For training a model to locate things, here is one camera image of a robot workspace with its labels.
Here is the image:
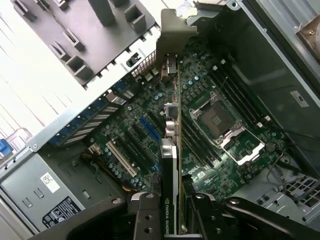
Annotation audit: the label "white PCI slot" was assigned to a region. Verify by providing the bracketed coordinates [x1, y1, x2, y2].
[105, 140, 138, 176]

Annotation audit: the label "CPU socket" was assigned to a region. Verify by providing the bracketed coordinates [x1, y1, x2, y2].
[188, 99, 242, 148]

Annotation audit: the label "black open PC case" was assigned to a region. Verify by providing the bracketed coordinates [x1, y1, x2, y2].
[0, 0, 320, 240]

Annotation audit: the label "black RAM slot bank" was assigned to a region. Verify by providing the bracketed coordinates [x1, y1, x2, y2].
[209, 62, 272, 126]
[181, 109, 223, 171]

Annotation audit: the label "blue expansion slot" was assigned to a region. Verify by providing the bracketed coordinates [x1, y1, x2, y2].
[139, 115, 161, 144]

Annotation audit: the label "metal socket cover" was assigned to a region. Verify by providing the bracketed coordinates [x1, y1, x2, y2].
[219, 129, 266, 166]

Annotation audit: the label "blue expansion card retainers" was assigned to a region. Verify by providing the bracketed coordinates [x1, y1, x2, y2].
[48, 82, 136, 148]

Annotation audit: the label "grey case handle blue latch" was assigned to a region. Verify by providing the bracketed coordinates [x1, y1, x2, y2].
[0, 127, 33, 171]

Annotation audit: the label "metal disk bay cage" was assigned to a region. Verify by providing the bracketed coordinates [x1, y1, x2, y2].
[247, 172, 320, 223]

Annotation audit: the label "green motherboard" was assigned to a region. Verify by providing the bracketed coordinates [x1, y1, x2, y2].
[91, 46, 291, 216]

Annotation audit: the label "yellow black wire bundle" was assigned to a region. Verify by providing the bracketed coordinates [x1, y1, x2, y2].
[79, 146, 133, 193]

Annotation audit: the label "grey power supply unit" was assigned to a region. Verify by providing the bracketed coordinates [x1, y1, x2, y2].
[0, 152, 87, 235]

